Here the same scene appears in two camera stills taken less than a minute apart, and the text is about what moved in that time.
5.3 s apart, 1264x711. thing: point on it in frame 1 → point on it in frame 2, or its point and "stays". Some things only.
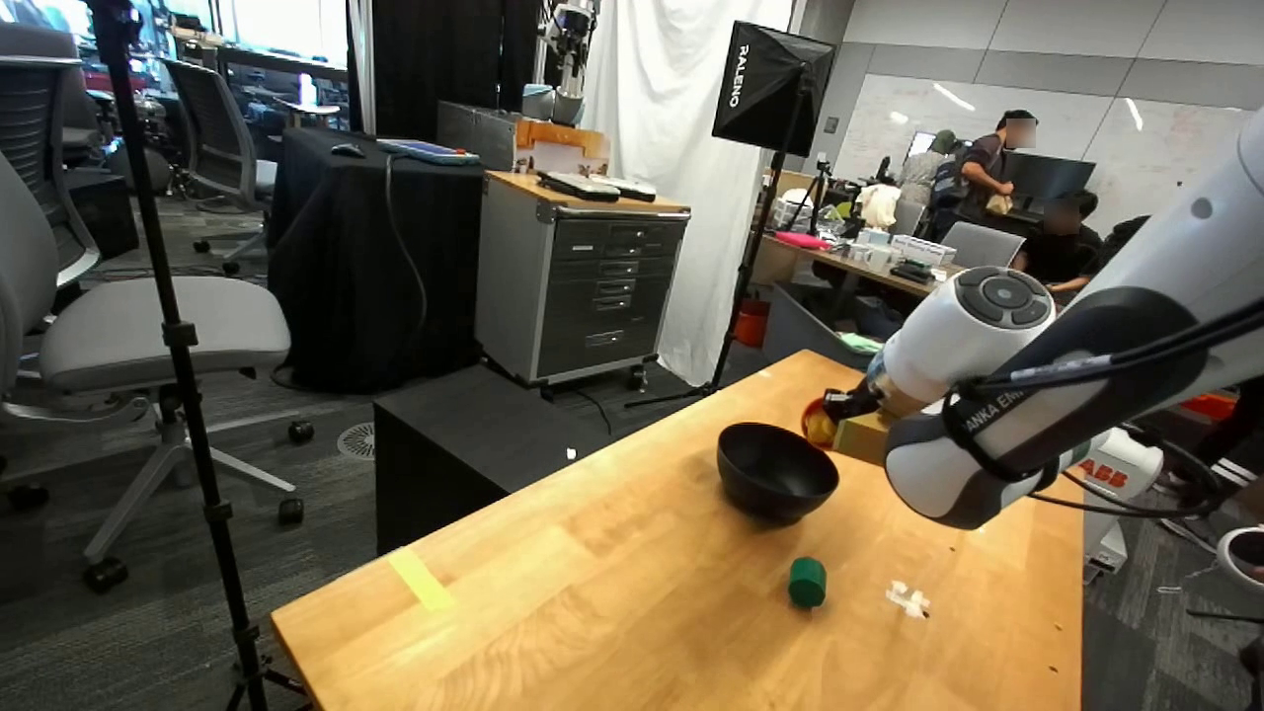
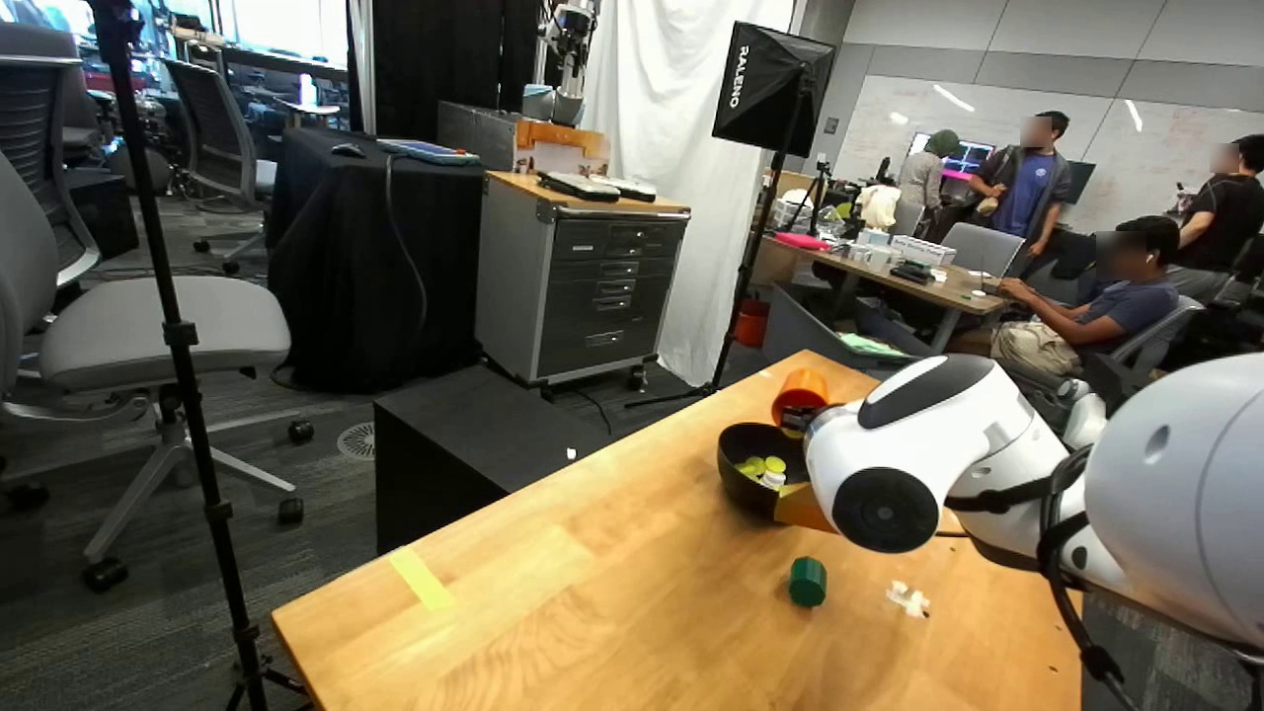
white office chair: x=101 y=346 stays
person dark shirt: x=988 y=159 → x=1032 y=183
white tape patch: x=912 y=601 stays
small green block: x=807 y=583 stays
